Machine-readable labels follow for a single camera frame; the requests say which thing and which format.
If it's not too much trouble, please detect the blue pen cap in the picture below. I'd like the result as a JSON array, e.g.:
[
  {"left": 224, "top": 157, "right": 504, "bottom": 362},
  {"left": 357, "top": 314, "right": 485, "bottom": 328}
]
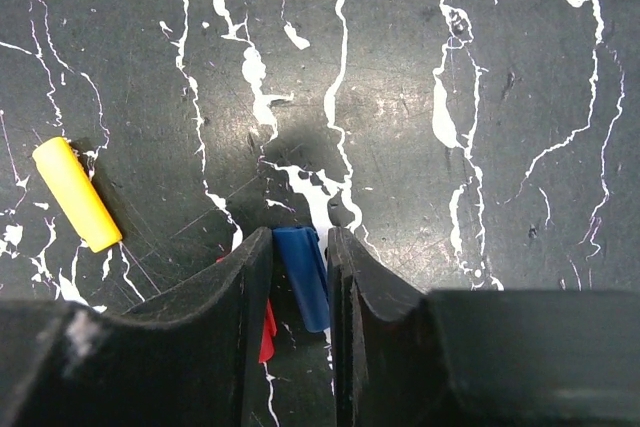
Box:
[{"left": 273, "top": 227, "right": 330, "bottom": 333}]

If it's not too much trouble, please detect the yellow pen cap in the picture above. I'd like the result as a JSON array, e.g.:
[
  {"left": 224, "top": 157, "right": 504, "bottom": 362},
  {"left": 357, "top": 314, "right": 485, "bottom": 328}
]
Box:
[{"left": 32, "top": 137, "right": 123, "bottom": 253}]

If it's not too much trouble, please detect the red pen cap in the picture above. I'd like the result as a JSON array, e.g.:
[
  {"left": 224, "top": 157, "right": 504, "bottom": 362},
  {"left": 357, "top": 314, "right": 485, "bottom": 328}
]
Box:
[{"left": 212, "top": 252, "right": 277, "bottom": 369}]

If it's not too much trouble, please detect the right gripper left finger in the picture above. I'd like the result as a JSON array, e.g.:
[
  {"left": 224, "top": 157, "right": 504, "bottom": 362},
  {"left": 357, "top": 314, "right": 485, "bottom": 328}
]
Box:
[{"left": 1, "top": 227, "right": 272, "bottom": 426}]

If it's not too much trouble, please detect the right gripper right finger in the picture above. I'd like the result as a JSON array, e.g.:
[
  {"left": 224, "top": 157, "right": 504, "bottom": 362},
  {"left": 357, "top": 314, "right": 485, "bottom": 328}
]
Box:
[{"left": 328, "top": 228, "right": 639, "bottom": 426}]

